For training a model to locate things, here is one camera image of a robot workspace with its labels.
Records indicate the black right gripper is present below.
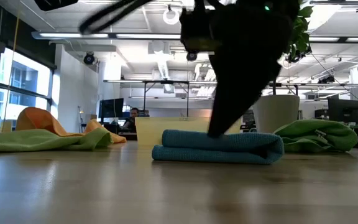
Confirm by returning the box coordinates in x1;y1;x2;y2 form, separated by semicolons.
180;0;298;138

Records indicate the blue microfiber towel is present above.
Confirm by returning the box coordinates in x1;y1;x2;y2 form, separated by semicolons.
151;129;285;165

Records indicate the green microfiber towel with label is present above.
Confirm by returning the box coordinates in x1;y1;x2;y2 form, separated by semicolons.
273;119;358;153

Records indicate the orange microfiber towel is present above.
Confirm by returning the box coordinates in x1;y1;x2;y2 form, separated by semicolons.
16;106;127;144

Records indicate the lime green microfiber towel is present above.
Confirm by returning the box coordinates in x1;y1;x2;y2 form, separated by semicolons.
0;127;114;153

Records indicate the green leafy potted plant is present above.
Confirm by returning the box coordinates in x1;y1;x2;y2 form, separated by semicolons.
272;0;315;96

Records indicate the translucent yellow plastic bin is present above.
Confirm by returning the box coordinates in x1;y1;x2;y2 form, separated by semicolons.
134;116;242;146

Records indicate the person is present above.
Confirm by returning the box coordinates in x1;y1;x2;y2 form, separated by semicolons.
121;107;141;133

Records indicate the black computer monitor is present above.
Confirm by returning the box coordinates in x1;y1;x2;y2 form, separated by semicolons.
327;98;358;125
99;98;125;119

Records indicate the cardboard box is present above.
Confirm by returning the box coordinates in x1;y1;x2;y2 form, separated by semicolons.
0;119;13;133

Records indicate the black metal overhead frame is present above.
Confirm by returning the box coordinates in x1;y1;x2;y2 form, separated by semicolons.
104;80;358;118

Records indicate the black ceiling camera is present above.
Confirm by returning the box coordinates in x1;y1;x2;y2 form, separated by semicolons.
317;74;336;84

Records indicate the white coiled cable ring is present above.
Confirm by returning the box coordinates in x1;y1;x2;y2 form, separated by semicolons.
162;7;180;26

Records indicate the black table edge rail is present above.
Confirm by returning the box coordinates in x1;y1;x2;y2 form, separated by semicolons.
116;132;358;150

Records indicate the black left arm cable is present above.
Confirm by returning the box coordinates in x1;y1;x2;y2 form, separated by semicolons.
78;0;154;35

